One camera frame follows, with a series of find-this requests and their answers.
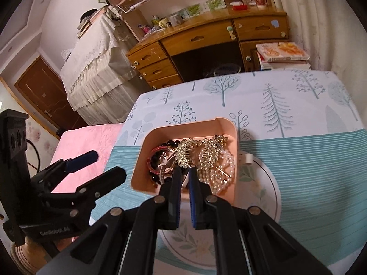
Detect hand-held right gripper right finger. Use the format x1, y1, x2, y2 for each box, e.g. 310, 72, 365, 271
188, 167, 331, 275

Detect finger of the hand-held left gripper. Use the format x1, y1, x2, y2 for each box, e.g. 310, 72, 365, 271
74, 166, 127, 207
30, 150, 100, 193

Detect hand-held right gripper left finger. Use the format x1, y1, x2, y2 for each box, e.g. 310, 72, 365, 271
37, 167, 184, 275

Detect gold leaf hair comb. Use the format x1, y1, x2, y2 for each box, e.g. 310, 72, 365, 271
175, 136, 229, 169

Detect pink jewelry box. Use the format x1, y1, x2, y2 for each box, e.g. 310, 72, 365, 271
130, 116, 240, 204

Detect pink blanket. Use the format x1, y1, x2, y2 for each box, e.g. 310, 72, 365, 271
51, 123, 125, 245

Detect brown wooden door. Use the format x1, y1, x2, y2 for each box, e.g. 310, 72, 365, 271
14, 55, 88, 133

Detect lace covered furniture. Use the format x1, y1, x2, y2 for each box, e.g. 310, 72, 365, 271
60, 14, 139, 124

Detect tree print tablecloth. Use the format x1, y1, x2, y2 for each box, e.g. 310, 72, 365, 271
86, 69, 362, 275

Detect wooden desk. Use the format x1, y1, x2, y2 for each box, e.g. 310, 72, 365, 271
125, 0, 291, 91

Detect stack of books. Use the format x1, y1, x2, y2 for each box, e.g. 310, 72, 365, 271
256, 42, 312, 71

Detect green picture cards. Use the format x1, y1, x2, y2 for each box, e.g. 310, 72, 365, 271
186, 0, 228, 15

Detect white leaf print curtain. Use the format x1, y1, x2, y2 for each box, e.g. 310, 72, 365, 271
267, 0, 349, 73

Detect black cable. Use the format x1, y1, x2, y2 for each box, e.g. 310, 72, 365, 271
26, 140, 40, 173

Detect pearl bracelet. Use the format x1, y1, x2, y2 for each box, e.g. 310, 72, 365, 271
197, 146, 237, 196

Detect red bracelet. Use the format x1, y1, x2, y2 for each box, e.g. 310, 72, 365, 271
147, 146, 167, 173

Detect dark bead bracelet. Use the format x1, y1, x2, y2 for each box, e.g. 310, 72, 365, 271
149, 139, 182, 184

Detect beige ribbed post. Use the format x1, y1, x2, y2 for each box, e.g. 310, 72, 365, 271
11, 239, 59, 275

